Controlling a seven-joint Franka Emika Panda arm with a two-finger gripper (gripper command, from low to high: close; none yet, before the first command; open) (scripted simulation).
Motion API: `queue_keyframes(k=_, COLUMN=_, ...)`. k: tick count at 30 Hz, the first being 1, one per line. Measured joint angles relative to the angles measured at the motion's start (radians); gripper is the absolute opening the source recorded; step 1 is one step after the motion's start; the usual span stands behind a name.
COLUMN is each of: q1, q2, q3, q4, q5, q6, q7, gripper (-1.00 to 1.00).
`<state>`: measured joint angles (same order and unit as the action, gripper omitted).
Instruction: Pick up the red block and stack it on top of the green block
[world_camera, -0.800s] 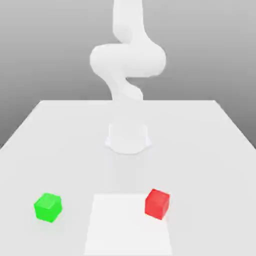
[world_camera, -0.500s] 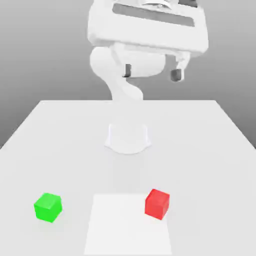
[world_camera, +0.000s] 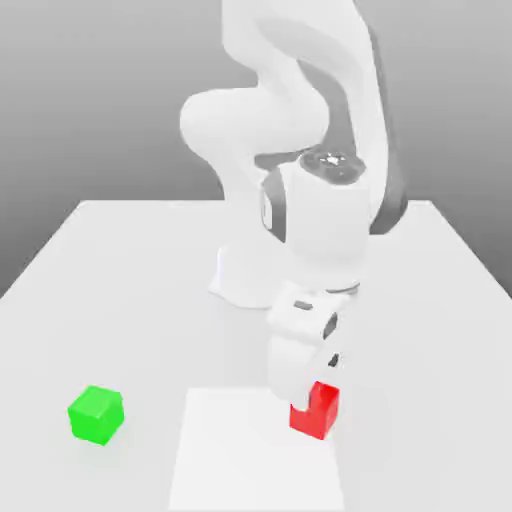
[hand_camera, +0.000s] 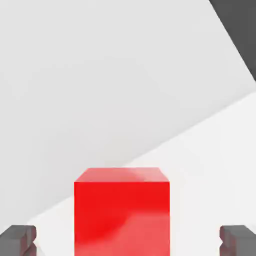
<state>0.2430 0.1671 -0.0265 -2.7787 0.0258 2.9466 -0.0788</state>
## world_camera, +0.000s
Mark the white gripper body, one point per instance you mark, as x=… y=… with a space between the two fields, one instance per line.
x=292 y=364

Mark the small red cube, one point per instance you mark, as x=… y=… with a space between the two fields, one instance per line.
x=322 y=416

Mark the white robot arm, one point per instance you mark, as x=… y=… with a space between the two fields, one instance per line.
x=304 y=224

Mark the small green cube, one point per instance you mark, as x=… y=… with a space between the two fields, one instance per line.
x=95 y=416

